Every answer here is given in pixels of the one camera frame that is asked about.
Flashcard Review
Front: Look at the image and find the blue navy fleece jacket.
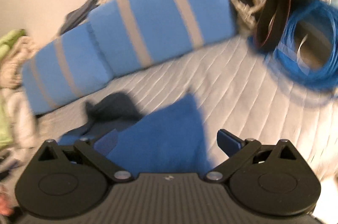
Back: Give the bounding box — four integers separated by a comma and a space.
58, 92, 212, 176

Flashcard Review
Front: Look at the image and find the green and cream blanket pile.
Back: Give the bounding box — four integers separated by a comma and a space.
1, 29, 38, 149

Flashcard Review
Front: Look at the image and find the white quilted bed cover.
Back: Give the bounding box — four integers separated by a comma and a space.
0, 33, 338, 187

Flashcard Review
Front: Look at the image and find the blue striped pillow left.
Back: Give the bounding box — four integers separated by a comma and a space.
22, 23, 113, 115

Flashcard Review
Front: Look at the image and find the blue striped pillow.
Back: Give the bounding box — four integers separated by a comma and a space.
89, 0, 237, 77
22, 23, 113, 115

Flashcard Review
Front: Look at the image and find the blue striped pillow right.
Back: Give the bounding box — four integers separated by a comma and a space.
89, 0, 237, 77

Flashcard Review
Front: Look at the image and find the blue coiled cable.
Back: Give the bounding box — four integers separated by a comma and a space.
246, 0, 338, 108

